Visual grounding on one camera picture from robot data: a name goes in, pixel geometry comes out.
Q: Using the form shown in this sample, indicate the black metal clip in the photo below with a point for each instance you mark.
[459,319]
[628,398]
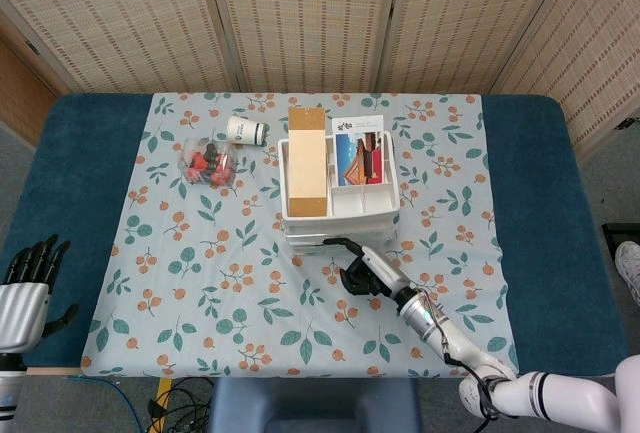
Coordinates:
[212,148]

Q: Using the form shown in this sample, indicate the black floor object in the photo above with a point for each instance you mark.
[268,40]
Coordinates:
[620,233]

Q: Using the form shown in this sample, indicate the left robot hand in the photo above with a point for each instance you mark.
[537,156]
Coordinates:
[20,308]

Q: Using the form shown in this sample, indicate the floral orange fruit tablecloth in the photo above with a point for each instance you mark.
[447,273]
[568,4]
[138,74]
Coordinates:
[250,303]

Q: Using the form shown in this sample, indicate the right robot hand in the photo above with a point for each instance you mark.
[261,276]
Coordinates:
[385,270]

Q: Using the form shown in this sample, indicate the white paper cup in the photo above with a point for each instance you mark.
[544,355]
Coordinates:
[242,129]

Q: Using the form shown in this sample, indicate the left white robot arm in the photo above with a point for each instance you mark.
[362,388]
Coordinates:
[7,388]

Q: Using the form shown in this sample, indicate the picture postcard with building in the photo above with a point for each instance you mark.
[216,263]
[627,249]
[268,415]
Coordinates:
[357,163]

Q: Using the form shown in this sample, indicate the bag of red objects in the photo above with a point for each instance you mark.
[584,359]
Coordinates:
[227,150]

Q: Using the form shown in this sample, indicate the woven folding screen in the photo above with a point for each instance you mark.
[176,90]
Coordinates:
[310,18]

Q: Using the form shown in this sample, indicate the white plastic drawer organizer frame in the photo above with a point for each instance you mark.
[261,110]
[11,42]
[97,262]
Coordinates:
[340,220]

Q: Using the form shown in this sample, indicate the teal table cover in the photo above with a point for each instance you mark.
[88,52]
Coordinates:
[540,203]

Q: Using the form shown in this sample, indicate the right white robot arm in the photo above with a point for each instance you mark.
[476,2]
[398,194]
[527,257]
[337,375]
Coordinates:
[525,388]

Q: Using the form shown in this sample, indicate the white sneaker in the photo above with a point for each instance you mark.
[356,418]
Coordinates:
[630,268]

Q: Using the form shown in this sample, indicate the brown wooden door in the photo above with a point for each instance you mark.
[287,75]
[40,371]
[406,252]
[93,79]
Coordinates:
[20,98]

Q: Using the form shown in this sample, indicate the white card with calligraphy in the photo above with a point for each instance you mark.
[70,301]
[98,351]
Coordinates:
[360,124]

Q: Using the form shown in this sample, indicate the clear plastic drawer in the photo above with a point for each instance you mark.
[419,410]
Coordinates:
[305,242]
[310,251]
[305,232]

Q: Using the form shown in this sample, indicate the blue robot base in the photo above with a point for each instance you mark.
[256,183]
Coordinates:
[310,403]

